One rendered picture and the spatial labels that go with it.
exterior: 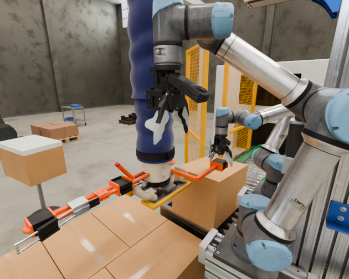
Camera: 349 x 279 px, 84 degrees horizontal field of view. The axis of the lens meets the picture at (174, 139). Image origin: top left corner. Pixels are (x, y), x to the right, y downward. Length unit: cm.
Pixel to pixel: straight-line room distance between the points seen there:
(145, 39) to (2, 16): 1226
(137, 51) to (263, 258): 91
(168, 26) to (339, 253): 95
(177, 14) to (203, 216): 137
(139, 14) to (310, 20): 972
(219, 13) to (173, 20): 10
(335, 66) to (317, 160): 34
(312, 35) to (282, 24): 125
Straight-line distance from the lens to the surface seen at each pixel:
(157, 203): 107
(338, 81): 83
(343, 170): 86
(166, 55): 52
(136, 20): 101
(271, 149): 132
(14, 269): 179
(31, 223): 90
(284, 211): 63
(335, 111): 54
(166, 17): 53
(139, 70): 98
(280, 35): 1051
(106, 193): 97
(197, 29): 52
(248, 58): 64
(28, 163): 250
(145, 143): 103
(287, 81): 66
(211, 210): 154
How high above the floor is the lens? 168
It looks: 16 degrees down
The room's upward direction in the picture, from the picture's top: straight up
